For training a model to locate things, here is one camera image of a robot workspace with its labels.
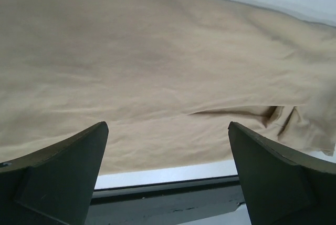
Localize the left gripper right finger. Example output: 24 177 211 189
228 122 335 225

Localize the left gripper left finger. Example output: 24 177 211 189
1 121 109 224

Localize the beige t shirt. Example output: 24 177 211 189
1 0 335 175

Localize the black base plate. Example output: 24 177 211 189
85 175 245 224

